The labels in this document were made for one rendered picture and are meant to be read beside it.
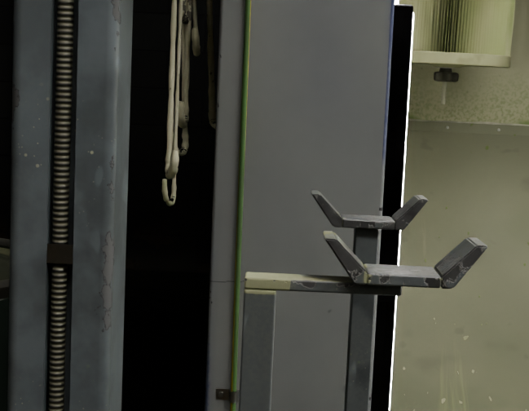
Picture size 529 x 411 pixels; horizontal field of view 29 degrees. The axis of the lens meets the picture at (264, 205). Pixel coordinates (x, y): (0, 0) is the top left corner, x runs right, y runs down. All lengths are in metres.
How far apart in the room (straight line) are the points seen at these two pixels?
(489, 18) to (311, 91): 1.62
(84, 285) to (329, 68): 0.54
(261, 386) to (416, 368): 2.18
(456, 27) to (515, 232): 0.60
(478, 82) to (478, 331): 0.73
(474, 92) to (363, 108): 1.94
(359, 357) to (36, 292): 0.24
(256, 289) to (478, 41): 2.17
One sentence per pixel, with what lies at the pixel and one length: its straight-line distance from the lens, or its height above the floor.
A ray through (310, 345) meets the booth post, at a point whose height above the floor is 0.91.
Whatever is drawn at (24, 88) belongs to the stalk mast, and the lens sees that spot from 0.59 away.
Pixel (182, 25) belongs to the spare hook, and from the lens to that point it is 1.16.
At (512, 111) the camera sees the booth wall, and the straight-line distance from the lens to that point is 3.03.
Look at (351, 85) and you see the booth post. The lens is 1.07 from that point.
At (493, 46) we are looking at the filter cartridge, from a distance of 2.67.
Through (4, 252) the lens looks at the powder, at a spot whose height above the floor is 0.87.
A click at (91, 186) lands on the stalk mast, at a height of 1.13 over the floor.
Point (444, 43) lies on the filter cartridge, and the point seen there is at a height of 1.31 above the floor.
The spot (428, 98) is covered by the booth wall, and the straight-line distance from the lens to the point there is 2.98.
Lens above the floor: 1.19
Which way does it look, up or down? 7 degrees down
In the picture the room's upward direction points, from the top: 3 degrees clockwise
